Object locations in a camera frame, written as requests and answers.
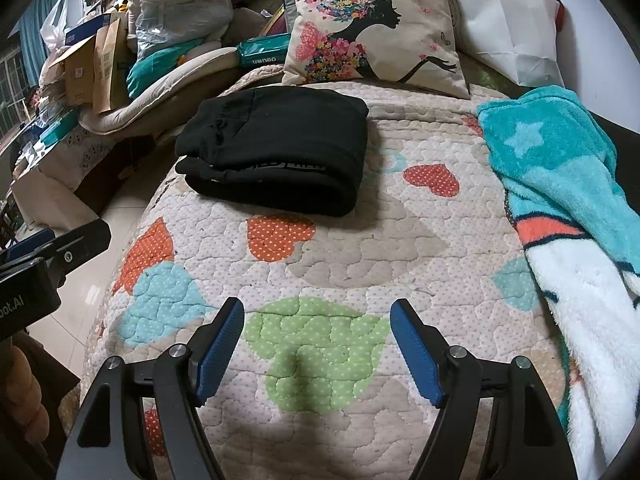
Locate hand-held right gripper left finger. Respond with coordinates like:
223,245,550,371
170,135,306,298
55,296,246,480

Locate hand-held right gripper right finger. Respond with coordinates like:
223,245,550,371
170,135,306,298
390,298,581,480

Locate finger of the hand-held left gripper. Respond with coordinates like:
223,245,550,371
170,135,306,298
0,218,112,286

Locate black pants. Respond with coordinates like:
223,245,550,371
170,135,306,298
175,86,370,218

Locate table with lace tablecloth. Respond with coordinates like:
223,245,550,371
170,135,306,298
10,120,151,231

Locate teal flat box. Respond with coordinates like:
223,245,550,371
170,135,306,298
37,107,81,148

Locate heart print quilted blanket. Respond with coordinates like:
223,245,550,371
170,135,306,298
80,67,571,480

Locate plain brown cardboard box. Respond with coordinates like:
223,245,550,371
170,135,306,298
47,35,101,108

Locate printed brown cardboard box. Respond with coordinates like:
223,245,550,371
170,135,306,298
92,10,132,113

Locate teal towel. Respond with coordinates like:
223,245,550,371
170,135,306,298
126,37,216,98

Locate teal curtain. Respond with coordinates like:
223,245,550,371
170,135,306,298
19,0,66,86

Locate beige lounge chair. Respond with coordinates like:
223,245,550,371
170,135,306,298
80,7,268,136

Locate white plastic bag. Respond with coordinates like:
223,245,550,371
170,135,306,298
39,0,70,51

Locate blue box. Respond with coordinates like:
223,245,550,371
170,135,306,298
64,14,113,48

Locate teal star fleece blanket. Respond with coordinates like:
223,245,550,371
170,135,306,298
477,87,640,480

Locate clear plastic bag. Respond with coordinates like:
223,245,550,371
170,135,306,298
132,0,235,61

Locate teal tissue packet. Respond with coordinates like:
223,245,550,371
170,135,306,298
236,35,293,70

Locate floral figure printed cushion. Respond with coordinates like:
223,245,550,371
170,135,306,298
281,0,472,100

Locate white paper bag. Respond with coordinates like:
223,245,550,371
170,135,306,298
440,0,566,92

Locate grey fabric bag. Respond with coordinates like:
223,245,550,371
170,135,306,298
281,0,301,43

